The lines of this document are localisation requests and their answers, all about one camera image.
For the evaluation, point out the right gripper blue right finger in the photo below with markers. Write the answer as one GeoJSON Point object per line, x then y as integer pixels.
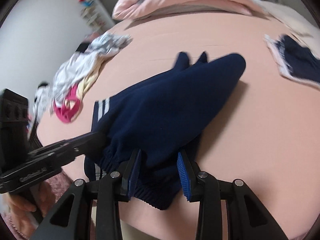
{"type": "Point", "coordinates": [247, 217]}

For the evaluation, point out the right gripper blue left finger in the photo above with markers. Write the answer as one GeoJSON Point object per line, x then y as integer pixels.
{"type": "Point", "coordinates": [70, 217]}

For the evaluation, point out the navy shorts with white stripes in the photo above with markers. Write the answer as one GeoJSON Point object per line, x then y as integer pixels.
{"type": "Point", "coordinates": [162, 116]}

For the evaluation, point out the navy garment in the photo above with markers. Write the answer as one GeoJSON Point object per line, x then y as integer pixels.
{"type": "Point", "coordinates": [299, 60]}

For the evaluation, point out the person left hand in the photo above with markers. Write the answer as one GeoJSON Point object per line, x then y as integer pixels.
{"type": "Point", "coordinates": [20, 207]}

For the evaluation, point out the pink fuzzy sleeve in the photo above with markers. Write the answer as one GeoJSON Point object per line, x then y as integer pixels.
{"type": "Point", "coordinates": [59, 184]}

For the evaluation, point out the magenta pink garment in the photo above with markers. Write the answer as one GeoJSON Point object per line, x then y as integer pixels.
{"type": "Point", "coordinates": [70, 107]}

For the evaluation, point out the pink bed sheet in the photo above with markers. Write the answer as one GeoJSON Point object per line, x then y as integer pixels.
{"type": "Point", "coordinates": [267, 133]}

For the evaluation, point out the cream yellow garment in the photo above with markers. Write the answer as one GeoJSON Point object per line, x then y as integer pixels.
{"type": "Point", "coordinates": [87, 82]}

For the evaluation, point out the white garment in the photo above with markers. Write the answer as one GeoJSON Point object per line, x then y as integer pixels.
{"type": "Point", "coordinates": [70, 72]}

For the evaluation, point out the grey patterned crumpled garment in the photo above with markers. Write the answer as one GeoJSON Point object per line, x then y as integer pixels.
{"type": "Point", "coordinates": [108, 44]}

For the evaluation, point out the white shelf rack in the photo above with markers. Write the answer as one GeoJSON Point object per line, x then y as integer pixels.
{"type": "Point", "coordinates": [93, 19]}

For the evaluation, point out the red blue plush toy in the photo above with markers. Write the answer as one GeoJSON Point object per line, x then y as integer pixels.
{"type": "Point", "coordinates": [86, 3]}

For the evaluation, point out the beige knitted blanket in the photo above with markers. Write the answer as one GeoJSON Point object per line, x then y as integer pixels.
{"type": "Point", "coordinates": [292, 19]}

